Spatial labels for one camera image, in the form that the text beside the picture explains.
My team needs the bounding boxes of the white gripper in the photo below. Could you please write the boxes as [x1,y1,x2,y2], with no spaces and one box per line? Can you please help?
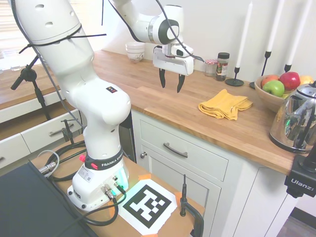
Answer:
[152,45,196,93]

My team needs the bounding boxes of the yellow cloth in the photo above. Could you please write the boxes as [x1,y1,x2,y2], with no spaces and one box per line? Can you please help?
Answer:
[198,89,254,121]

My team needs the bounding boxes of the white counter cabinet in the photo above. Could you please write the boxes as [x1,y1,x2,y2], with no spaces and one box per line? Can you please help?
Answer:
[130,110,296,237]

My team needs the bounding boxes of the glass jar red checked lid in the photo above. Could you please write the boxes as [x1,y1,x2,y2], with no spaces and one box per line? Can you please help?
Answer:
[204,59,217,77]

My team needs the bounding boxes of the stack of white bowls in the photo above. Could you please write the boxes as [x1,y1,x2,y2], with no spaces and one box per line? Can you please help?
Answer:
[125,41,146,62]

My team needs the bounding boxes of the spice jar black lid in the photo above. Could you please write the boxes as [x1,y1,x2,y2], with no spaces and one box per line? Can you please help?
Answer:
[215,52,230,82]

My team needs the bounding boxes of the tall white candle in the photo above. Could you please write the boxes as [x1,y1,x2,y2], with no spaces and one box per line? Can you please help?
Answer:
[267,0,285,53]
[287,0,313,66]
[236,1,254,69]

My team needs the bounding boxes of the brown wooden base board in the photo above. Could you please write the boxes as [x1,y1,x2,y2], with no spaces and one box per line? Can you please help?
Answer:
[28,140,205,237]

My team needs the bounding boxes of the orange red apple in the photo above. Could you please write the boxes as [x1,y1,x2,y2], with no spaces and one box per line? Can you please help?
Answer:
[261,75,280,87]

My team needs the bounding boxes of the wooden fruit bowl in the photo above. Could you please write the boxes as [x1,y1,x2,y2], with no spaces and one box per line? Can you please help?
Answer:
[254,75,297,113]

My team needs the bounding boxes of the green apple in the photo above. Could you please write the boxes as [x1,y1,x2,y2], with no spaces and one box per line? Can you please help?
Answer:
[262,80,285,97]

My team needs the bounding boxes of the small black screw clamp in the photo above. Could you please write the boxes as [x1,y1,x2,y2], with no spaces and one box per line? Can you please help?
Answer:
[61,119,75,145]

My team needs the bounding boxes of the large black screw clamp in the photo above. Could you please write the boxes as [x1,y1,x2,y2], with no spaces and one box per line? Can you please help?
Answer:
[179,174,204,237]

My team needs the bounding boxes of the black white marker tag sheet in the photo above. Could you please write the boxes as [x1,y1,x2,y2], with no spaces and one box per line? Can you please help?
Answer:
[118,180,178,235]

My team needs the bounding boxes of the shiny steel kettle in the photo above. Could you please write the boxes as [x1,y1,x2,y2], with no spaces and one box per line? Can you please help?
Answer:
[269,81,316,152]

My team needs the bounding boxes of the yellow apple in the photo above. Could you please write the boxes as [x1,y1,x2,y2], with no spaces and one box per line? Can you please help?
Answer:
[299,75,315,86]

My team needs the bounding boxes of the white low cabinet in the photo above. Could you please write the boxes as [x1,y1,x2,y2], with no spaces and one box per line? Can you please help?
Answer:
[0,88,87,171]

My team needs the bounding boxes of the clear plastic container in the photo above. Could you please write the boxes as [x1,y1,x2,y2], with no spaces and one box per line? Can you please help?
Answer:
[1,49,19,60]

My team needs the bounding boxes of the white window blinds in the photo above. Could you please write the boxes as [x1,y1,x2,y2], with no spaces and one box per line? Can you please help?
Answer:
[0,0,33,47]

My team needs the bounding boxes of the black flat case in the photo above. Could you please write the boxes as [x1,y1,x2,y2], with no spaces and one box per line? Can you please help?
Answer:
[0,160,99,237]

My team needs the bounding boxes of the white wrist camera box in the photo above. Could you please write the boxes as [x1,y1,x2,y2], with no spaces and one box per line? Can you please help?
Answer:
[172,44,195,59]

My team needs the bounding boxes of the dark wrist camera cable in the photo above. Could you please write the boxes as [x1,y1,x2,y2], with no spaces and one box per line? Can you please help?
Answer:
[157,0,205,63]

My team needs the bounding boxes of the curved metal drawer handle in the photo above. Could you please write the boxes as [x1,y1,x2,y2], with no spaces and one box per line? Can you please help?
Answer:
[162,142,189,158]

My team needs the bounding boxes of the straight metal drawer handle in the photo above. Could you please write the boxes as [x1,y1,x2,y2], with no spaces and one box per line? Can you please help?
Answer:
[48,123,75,137]

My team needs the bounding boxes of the black looped cable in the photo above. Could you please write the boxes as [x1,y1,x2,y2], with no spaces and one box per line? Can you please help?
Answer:
[49,142,87,182]

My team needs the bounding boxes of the black camera stand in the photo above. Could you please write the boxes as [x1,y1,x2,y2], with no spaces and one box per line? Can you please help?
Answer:
[10,55,51,121]

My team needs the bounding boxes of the grey cable metal connector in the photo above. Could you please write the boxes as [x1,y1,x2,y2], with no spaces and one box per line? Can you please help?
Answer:
[37,150,60,175]

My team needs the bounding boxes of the black base cable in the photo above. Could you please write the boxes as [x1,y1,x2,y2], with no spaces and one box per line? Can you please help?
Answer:
[80,195,127,227]

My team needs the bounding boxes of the black Ulanzi camera mount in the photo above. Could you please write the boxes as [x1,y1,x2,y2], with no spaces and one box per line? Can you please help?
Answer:
[283,148,316,198]

